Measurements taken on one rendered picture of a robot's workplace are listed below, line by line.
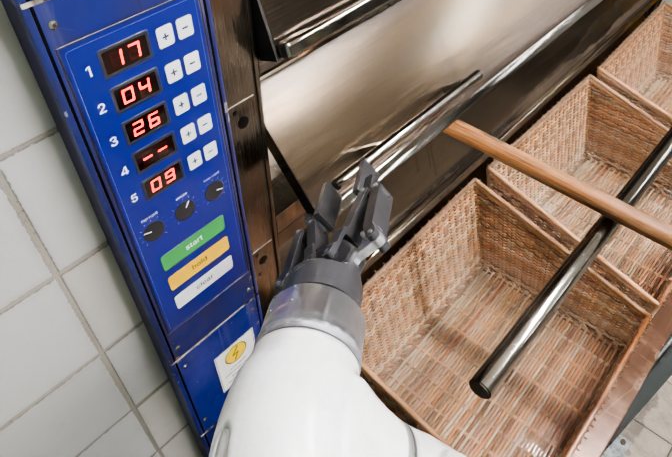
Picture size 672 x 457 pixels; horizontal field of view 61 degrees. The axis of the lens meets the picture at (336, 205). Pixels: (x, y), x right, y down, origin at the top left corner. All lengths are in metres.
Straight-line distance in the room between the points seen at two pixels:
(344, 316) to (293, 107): 0.36
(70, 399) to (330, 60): 0.54
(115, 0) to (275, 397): 0.32
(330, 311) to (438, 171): 0.78
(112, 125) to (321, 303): 0.24
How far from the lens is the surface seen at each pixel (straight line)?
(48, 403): 0.78
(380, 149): 0.76
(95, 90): 0.52
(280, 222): 0.85
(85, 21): 0.50
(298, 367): 0.42
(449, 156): 1.24
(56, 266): 0.64
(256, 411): 0.41
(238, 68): 0.66
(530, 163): 0.92
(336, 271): 0.52
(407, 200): 1.15
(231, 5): 0.62
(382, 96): 0.85
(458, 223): 1.39
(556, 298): 0.81
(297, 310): 0.47
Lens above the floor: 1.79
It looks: 46 degrees down
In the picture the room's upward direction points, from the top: straight up
